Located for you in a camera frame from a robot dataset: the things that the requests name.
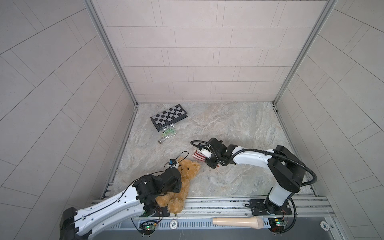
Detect aluminium front rail frame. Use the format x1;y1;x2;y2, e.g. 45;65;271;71
80;195;340;240

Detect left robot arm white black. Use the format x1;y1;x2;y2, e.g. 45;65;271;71
59;167;182;240

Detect red white striped sweater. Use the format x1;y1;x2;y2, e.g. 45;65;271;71
192;149;212;162

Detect right aluminium corner post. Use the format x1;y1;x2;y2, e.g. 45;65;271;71
273;0;338;108

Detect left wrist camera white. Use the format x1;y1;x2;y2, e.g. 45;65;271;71
168;159;179;169

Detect black corrugated cable conduit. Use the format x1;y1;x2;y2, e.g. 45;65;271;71
190;139;318;187

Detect left green circuit board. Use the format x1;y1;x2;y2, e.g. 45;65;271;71
139;220;158;236

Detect beige cylindrical handle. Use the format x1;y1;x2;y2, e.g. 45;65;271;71
212;217;264;230

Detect right green circuit board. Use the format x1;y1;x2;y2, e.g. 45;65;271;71
268;218;287;233

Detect green circuit board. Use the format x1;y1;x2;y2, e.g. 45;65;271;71
268;218;287;233
139;220;158;236

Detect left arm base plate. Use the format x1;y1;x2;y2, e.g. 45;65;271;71
141;201;170;218

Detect folded black white chessboard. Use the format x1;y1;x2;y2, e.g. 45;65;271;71
150;105;188;132

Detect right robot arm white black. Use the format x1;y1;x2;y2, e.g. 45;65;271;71
191;138;306;215

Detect small green clear bag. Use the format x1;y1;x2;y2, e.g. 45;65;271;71
158;124;177;144

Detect brown teddy bear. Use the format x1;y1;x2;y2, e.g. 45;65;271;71
155;158;201;214

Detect left aluminium corner post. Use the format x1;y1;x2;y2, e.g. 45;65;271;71
84;0;139;108

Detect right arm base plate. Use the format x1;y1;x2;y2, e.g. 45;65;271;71
245;199;293;216

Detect aluminium corner post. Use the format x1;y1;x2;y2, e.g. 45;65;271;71
273;0;338;108
84;0;139;108

